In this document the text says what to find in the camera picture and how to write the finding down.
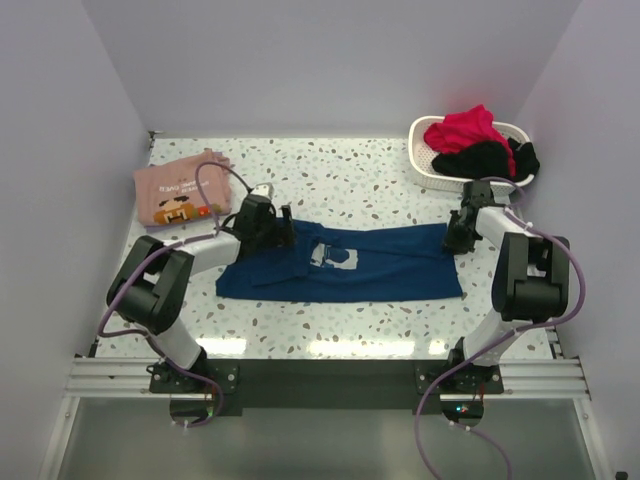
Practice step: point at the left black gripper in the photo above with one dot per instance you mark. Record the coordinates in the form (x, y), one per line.
(281, 235)

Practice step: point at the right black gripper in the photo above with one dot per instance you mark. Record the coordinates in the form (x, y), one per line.
(454, 245)

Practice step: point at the blue t shirt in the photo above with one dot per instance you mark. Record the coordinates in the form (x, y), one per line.
(327, 265)

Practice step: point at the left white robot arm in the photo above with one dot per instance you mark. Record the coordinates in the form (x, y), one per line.
(151, 284)

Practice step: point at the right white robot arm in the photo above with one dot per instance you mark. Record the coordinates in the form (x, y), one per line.
(530, 281)

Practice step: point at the black t shirt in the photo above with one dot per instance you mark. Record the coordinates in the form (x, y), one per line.
(486, 159)

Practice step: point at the white plastic basket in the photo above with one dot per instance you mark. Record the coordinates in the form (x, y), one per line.
(421, 156)

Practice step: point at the red t shirt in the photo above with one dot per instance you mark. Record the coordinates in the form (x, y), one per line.
(458, 131)

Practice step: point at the folded pink t shirt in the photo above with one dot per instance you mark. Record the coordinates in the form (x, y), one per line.
(167, 194)

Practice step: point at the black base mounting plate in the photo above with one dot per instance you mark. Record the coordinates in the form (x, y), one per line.
(362, 384)

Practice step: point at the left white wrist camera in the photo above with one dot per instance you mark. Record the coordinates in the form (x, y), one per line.
(265, 190)

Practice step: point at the aluminium frame rail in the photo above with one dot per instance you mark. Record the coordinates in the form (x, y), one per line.
(109, 378)

